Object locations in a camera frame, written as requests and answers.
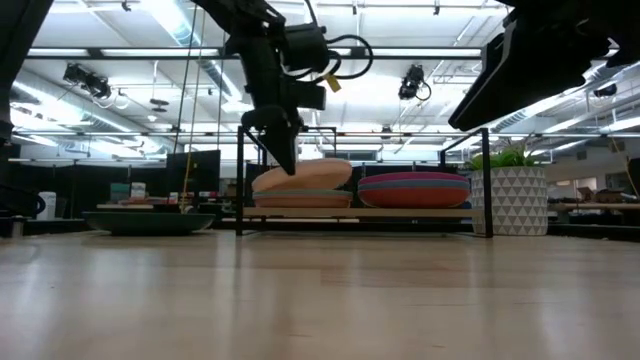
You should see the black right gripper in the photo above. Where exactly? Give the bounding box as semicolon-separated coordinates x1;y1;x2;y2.
448;22;611;132

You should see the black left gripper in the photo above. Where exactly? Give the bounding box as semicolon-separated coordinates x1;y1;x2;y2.
227;14;327;176

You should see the pale peach plate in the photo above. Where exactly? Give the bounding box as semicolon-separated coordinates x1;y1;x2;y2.
251;158;354;194

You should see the light blue plate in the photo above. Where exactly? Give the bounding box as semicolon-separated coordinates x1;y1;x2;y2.
253;188;354;197

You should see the terracotta brown plate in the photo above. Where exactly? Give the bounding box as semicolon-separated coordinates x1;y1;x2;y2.
252;193;354;209

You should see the magenta plate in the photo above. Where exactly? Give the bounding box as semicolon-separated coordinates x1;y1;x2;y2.
357;171;470;185

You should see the dark teal plate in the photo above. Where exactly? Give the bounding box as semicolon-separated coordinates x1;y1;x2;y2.
81;211;217;237

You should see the black monitor panel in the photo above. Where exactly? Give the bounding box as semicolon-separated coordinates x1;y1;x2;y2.
166;149;222;201

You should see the black ceiling spotlight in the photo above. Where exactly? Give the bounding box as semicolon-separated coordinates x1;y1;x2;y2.
398;63;432;102
62;62;112;100

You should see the succulent in white patterned pot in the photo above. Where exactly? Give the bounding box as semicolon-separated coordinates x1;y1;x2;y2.
467;142;550;237

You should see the wooden workbench with clutter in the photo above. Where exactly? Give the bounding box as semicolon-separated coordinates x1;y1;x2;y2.
547;185;640;212

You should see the orange plate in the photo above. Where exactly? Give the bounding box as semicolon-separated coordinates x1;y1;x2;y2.
357;187;472;210

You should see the white cylindrical container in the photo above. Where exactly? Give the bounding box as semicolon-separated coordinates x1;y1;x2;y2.
35;191;58;221

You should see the yellow hanging cord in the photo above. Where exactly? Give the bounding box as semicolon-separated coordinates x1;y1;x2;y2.
180;0;202;211

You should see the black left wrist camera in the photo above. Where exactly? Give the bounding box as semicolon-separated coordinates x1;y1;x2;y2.
284;23;331;74

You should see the wooden shelf with black frame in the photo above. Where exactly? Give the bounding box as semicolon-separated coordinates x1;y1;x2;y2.
235;125;495;239

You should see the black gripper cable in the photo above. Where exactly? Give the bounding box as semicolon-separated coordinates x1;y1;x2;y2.
304;33;375;81

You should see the black aluminium table frame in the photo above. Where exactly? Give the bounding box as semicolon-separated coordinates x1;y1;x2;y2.
0;214;640;244

